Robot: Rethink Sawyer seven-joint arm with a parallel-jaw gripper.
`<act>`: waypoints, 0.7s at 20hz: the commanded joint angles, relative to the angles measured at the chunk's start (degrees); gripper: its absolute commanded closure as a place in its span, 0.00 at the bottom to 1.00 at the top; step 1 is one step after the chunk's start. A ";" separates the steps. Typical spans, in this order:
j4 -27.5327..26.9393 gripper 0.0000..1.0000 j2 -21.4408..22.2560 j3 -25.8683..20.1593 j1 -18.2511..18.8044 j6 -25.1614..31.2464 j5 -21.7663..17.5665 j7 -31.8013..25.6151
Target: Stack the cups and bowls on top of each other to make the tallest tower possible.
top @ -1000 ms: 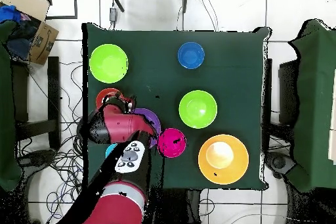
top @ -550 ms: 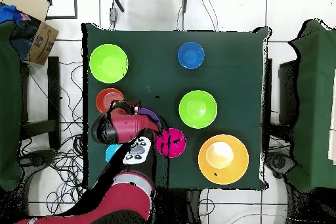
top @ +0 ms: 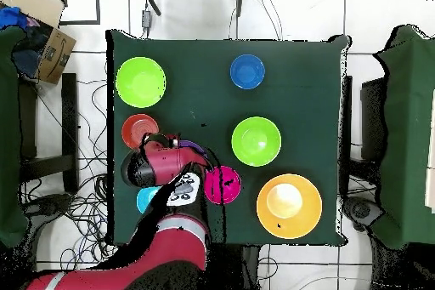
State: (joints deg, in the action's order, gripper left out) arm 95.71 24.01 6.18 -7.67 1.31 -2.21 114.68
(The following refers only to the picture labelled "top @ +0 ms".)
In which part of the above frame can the large orange plastic bowl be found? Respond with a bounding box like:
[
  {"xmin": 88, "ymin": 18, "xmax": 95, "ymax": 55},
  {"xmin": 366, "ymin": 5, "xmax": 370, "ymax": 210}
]
[{"xmin": 256, "ymin": 173, "xmax": 324, "ymax": 239}]

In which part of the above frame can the dark green tablecloth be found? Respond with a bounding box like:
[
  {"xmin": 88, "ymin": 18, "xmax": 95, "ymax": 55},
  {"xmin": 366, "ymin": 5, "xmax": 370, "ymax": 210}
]
[{"xmin": 105, "ymin": 29, "xmax": 351, "ymax": 247}]

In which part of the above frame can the cyan plastic bowl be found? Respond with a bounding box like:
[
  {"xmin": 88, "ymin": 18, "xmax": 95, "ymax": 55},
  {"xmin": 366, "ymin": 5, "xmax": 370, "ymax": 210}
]
[{"xmin": 136, "ymin": 185, "xmax": 163, "ymax": 215}]

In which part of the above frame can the purple plastic bowl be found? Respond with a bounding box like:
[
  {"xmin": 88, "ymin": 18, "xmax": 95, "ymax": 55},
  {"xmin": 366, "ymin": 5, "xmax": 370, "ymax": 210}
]
[{"xmin": 178, "ymin": 139, "xmax": 211, "ymax": 162}]

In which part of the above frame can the black stool frame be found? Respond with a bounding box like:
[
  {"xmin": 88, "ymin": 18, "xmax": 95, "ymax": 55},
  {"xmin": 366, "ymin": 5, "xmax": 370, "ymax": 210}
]
[
  {"xmin": 18, "ymin": 72, "xmax": 80, "ymax": 196},
  {"xmin": 339, "ymin": 75, "xmax": 388, "ymax": 199}
]

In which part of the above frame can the black pedestal foot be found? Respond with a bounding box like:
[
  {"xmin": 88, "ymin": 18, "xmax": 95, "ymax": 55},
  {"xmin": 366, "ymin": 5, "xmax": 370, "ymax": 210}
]
[
  {"xmin": 342, "ymin": 196, "xmax": 385, "ymax": 233},
  {"xmin": 23, "ymin": 192, "xmax": 74, "ymax": 218}
]

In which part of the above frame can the red-orange plastic bowl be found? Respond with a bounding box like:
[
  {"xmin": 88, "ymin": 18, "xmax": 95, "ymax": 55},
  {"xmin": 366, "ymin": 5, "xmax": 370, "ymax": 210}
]
[{"xmin": 121, "ymin": 113, "xmax": 161, "ymax": 151}]

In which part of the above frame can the brown cardboard box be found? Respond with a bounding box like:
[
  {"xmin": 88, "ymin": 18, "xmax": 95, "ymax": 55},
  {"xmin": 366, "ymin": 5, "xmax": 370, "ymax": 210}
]
[{"xmin": 0, "ymin": 0, "xmax": 77, "ymax": 85}]

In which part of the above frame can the blue cloth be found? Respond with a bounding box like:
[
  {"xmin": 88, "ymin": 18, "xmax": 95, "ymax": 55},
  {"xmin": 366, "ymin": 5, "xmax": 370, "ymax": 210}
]
[{"xmin": 0, "ymin": 6, "xmax": 30, "ymax": 31}]

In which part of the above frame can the blue plastic bowl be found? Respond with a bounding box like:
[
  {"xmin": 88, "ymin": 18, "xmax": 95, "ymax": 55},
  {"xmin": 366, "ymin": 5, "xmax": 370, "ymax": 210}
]
[{"xmin": 229, "ymin": 54, "xmax": 266, "ymax": 90}]

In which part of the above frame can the green plastic bowl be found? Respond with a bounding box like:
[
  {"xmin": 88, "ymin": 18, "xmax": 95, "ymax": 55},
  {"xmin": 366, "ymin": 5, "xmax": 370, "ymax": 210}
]
[
  {"xmin": 231, "ymin": 116, "xmax": 283, "ymax": 168},
  {"xmin": 115, "ymin": 56, "xmax": 167, "ymax": 109}
]

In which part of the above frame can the green cloth covered table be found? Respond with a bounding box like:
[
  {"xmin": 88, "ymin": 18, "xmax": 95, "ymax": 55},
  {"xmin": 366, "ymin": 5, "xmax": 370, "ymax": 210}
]
[
  {"xmin": 371, "ymin": 24, "xmax": 435, "ymax": 250},
  {"xmin": 0, "ymin": 26, "xmax": 30, "ymax": 248}
]

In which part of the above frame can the tangle of black cables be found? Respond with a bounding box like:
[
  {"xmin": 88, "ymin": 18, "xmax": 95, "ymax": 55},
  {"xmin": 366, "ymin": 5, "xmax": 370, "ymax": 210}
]
[{"xmin": 20, "ymin": 78, "xmax": 130, "ymax": 274}]

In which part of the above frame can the pink plastic bowl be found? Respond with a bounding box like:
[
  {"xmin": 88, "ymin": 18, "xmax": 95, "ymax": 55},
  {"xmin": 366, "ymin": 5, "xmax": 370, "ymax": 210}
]
[{"xmin": 202, "ymin": 165, "xmax": 243, "ymax": 206}]

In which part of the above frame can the black metal frame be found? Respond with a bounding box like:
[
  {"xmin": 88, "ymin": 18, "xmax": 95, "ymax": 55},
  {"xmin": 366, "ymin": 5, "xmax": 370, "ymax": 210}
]
[{"xmin": 50, "ymin": 0, "xmax": 102, "ymax": 26}]

